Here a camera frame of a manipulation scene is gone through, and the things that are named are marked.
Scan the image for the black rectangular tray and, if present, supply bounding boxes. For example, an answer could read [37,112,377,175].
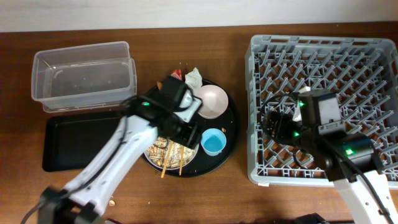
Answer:
[42,111,120,172]

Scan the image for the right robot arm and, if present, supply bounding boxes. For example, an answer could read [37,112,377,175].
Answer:
[260,89,397,223]

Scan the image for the blue cup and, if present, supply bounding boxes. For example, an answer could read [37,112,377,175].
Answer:
[200,128,226,156]

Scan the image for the clear plastic bin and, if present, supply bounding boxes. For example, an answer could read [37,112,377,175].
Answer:
[31,41,137,113]

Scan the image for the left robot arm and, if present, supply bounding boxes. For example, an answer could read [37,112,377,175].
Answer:
[32,77,202,223]

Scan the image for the red snack wrapper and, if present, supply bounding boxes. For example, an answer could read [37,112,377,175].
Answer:
[170,70,183,80]

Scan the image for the grey plate with food scraps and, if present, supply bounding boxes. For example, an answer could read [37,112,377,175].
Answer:
[144,137,199,170]

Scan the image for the white tissue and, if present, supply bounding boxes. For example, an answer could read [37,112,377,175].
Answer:
[185,67,203,90]

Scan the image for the round black tray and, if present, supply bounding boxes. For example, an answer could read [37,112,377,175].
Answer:
[136,77,241,178]

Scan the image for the grey dishwasher rack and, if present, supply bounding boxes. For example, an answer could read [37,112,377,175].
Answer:
[245,35,397,189]

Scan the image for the orange carrot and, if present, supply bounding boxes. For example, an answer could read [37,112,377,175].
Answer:
[157,82,163,90]

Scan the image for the wooden chopstick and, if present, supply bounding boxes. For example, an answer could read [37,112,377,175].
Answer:
[179,146,185,176]
[161,141,173,179]

